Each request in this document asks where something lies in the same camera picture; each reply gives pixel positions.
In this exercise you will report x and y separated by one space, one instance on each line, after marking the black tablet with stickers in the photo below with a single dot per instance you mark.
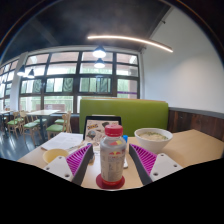
95 128

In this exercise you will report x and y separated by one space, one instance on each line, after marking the light wooden dining table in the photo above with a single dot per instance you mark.
43 112

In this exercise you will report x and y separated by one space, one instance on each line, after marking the white bowl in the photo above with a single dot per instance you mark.
153 138

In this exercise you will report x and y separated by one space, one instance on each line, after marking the group of green-cushioned wooden chairs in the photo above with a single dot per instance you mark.
31 125

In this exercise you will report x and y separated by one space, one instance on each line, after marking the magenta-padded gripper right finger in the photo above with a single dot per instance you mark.
164 166

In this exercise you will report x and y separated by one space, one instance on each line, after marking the group of pendant lamps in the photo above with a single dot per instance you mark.
99 52

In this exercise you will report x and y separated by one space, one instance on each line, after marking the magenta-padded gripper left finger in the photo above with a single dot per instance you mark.
58 166

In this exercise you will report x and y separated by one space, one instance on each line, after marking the small blue-capped bottle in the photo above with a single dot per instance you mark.
125 138

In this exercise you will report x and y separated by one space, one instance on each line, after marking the green upholstered bench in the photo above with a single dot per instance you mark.
140 111

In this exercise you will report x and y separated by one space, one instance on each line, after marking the white paper sheets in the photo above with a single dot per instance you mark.
63 140

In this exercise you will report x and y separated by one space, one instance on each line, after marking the clear red-capped drink bottle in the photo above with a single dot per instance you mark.
112 160

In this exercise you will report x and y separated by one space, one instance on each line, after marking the curved linear ceiling light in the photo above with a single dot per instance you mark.
133 39

